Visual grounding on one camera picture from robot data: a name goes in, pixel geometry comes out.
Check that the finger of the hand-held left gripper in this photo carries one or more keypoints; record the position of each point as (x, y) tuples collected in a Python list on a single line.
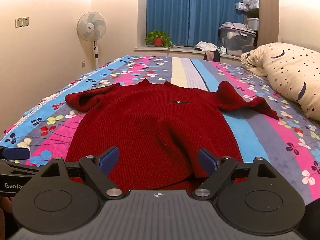
[(15, 153)]

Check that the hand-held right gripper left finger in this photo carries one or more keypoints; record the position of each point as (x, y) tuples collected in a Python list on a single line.
[(109, 162)]

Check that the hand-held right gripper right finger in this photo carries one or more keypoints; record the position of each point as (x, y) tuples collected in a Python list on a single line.
[(208, 163)]

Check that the red knitted sweater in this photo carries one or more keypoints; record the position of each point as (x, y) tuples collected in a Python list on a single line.
[(152, 132)]

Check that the chair with dark clothes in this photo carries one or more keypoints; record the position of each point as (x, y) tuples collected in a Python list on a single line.
[(212, 55)]

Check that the pile of light clothes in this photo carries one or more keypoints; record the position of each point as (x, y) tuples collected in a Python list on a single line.
[(206, 46)]

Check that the floral striped blanket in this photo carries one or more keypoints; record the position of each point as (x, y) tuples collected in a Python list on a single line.
[(270, 135)]

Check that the white window sill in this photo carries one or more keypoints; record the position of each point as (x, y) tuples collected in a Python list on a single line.
[(180, 50)]

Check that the cream star-print pillow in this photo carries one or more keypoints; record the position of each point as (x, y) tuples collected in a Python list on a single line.
[(287, 75)]

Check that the large clear storage box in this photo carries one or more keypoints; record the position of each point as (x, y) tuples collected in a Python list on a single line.
[(236, 41)]

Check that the potted green plant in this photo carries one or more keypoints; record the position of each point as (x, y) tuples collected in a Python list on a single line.
[(158, 39)]

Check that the white standing fan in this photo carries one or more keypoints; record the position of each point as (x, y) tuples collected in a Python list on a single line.
[(91, 27)]

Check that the small white storage bin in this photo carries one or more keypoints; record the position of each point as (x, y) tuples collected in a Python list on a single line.
[(253, 23)]

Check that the blue curtain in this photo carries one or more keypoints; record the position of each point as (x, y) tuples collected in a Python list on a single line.
[(195, 12)]

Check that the wooden shelf unit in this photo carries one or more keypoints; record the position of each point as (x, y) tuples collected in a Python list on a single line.
[(261, 12)]

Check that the stack of white boxes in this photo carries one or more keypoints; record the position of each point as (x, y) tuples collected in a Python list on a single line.
[(248, 2)]

